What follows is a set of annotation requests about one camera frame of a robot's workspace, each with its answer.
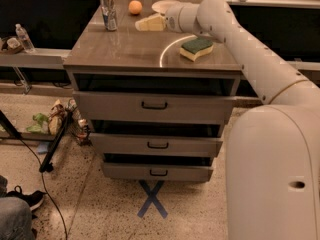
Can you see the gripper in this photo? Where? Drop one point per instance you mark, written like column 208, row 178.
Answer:
column 172, row 18

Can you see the silver blue redbull can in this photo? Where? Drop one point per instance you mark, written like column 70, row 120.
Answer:
column 109, row 14

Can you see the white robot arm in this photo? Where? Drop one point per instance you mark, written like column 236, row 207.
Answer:
column 273, row 151

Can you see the white paper bowl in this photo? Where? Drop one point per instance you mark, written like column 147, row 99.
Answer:
column 163, row 5

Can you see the small bowl on shelf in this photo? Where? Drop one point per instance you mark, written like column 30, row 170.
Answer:
column 10, row 45

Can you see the orange fruit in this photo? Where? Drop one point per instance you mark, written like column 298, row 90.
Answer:
column 135, row 7

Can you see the green yellow sponge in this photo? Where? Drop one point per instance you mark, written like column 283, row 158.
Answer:
column 193, row 49

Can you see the grey drawer cabinet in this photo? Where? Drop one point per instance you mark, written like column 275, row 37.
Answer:
column 130, row 61

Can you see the top grey drawer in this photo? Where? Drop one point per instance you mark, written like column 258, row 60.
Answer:
column 154, row 108

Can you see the middle grey drawer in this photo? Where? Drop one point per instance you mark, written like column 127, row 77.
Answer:
column 156, row 145

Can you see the clear plastic water bottle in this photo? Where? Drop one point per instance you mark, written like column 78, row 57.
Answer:
column 24, row 39

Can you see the brown snack bag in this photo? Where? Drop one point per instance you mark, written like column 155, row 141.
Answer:
column 57, row 115

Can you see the green crumpled bag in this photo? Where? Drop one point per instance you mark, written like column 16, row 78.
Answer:
column 40, row 124

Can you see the blue tape cross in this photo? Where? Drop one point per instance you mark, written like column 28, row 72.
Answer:
column 152, row 199

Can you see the black tripod leg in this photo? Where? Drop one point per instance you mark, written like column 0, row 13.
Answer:
column 46, row 165

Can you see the black shoe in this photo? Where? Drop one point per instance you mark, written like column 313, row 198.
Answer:
column 34, row 200

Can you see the blue jeans leg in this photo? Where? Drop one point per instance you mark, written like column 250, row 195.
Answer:
column 15, row 216

